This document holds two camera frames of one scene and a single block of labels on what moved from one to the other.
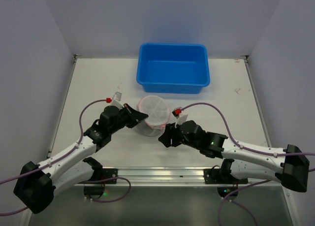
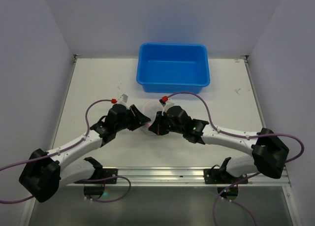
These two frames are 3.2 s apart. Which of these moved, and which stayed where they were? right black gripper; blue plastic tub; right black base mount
Moved: right black gripper
Stayed: right black base mount; blue plastic tub
